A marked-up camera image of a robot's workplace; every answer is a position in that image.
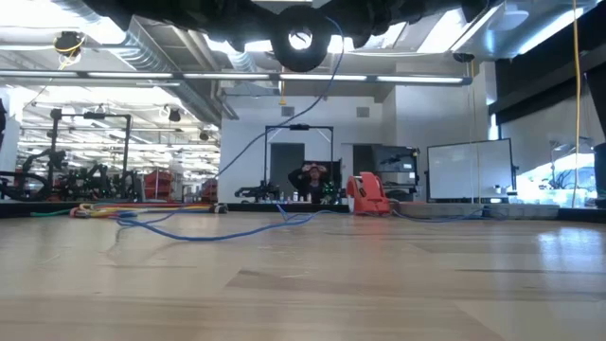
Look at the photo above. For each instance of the black dome camera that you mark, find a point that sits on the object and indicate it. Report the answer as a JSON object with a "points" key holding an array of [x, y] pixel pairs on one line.
{"points": [[464, 57]]}

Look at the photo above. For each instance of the silver ventilation duct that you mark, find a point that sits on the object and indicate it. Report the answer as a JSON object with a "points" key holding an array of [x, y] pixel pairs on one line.
{"points": [[142, 52]]}

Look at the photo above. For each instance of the long light bar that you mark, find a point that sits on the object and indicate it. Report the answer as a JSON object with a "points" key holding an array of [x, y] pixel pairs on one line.
{"points": [[142, 76]]}

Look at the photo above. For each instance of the red shelf cart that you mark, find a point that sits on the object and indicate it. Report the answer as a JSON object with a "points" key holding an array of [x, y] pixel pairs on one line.
{"points": [[158, 187], [210, 189]]}

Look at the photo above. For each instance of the black aluminium rig frame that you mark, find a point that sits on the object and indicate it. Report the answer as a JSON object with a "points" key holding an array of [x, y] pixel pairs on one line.
{"points": [[265, 207]]}

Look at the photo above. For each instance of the white board on stand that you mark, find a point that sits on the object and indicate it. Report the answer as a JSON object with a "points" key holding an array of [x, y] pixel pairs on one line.
{"points": [[468, 170]]}

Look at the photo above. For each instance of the person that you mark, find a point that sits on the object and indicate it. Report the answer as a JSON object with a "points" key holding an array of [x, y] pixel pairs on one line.
{"points": [[310, 184]]}

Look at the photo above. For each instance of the black camera gantry frame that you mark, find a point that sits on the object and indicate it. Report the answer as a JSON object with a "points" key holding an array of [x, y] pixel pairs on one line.
{"points": [[299, 127]]}

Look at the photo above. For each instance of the grey wall vent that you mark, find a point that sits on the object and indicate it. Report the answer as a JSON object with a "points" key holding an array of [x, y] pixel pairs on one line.
{"points": [[288, 111], [362, 112]]}

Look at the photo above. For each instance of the black background robot arm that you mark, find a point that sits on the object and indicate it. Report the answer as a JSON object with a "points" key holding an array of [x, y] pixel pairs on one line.
{"points": [[255, 192]]}

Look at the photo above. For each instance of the grey door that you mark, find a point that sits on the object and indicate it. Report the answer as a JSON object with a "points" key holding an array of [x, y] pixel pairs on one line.
{"points": [[284, 161]]}

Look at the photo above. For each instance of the red tape measure box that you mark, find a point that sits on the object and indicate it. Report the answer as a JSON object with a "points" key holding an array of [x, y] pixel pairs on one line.
{"points": [[369, 194]]}

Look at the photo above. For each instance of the black robot workstation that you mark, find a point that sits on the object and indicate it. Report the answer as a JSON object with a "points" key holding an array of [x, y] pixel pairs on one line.
{"points": [[90, 182]]}

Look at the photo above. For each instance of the grey plastic tool case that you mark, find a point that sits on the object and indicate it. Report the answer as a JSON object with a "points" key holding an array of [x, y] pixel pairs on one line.
{"points": [[521, 210]]}

